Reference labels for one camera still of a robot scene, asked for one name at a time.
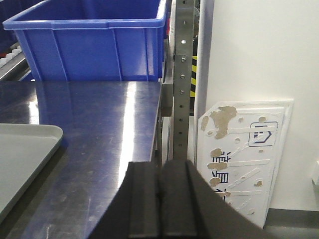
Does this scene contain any grey plastic tray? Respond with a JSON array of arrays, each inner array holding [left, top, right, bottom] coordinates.
[[0, 123, 63, 222]]

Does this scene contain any blue plastic bin right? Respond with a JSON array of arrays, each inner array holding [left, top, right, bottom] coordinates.
[[3, 0, 167, 81]]

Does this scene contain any white roller conveyor rail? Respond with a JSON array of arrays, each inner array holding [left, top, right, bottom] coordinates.
[[0, 45, 22, 67]]

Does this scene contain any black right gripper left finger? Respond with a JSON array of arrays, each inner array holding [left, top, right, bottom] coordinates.
[[88, 162, 160, 239]]

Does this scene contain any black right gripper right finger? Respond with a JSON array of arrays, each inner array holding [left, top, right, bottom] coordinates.
[[159, 159, 275, 239]]

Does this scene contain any perforated metal shelf post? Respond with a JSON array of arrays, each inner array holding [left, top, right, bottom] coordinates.
[[173, 0, 195, 160]]

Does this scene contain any blue plastic bin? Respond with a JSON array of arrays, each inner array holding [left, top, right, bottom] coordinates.
[[3, 0, 167, 81], [0, 0, 48, 50]]

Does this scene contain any white damaged sign board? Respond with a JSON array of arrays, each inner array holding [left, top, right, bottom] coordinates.
[[196, 100, 294, 228]]

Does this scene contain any blue plastic bin left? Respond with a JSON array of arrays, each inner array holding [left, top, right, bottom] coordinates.
[[0, 0, 48, 50]]

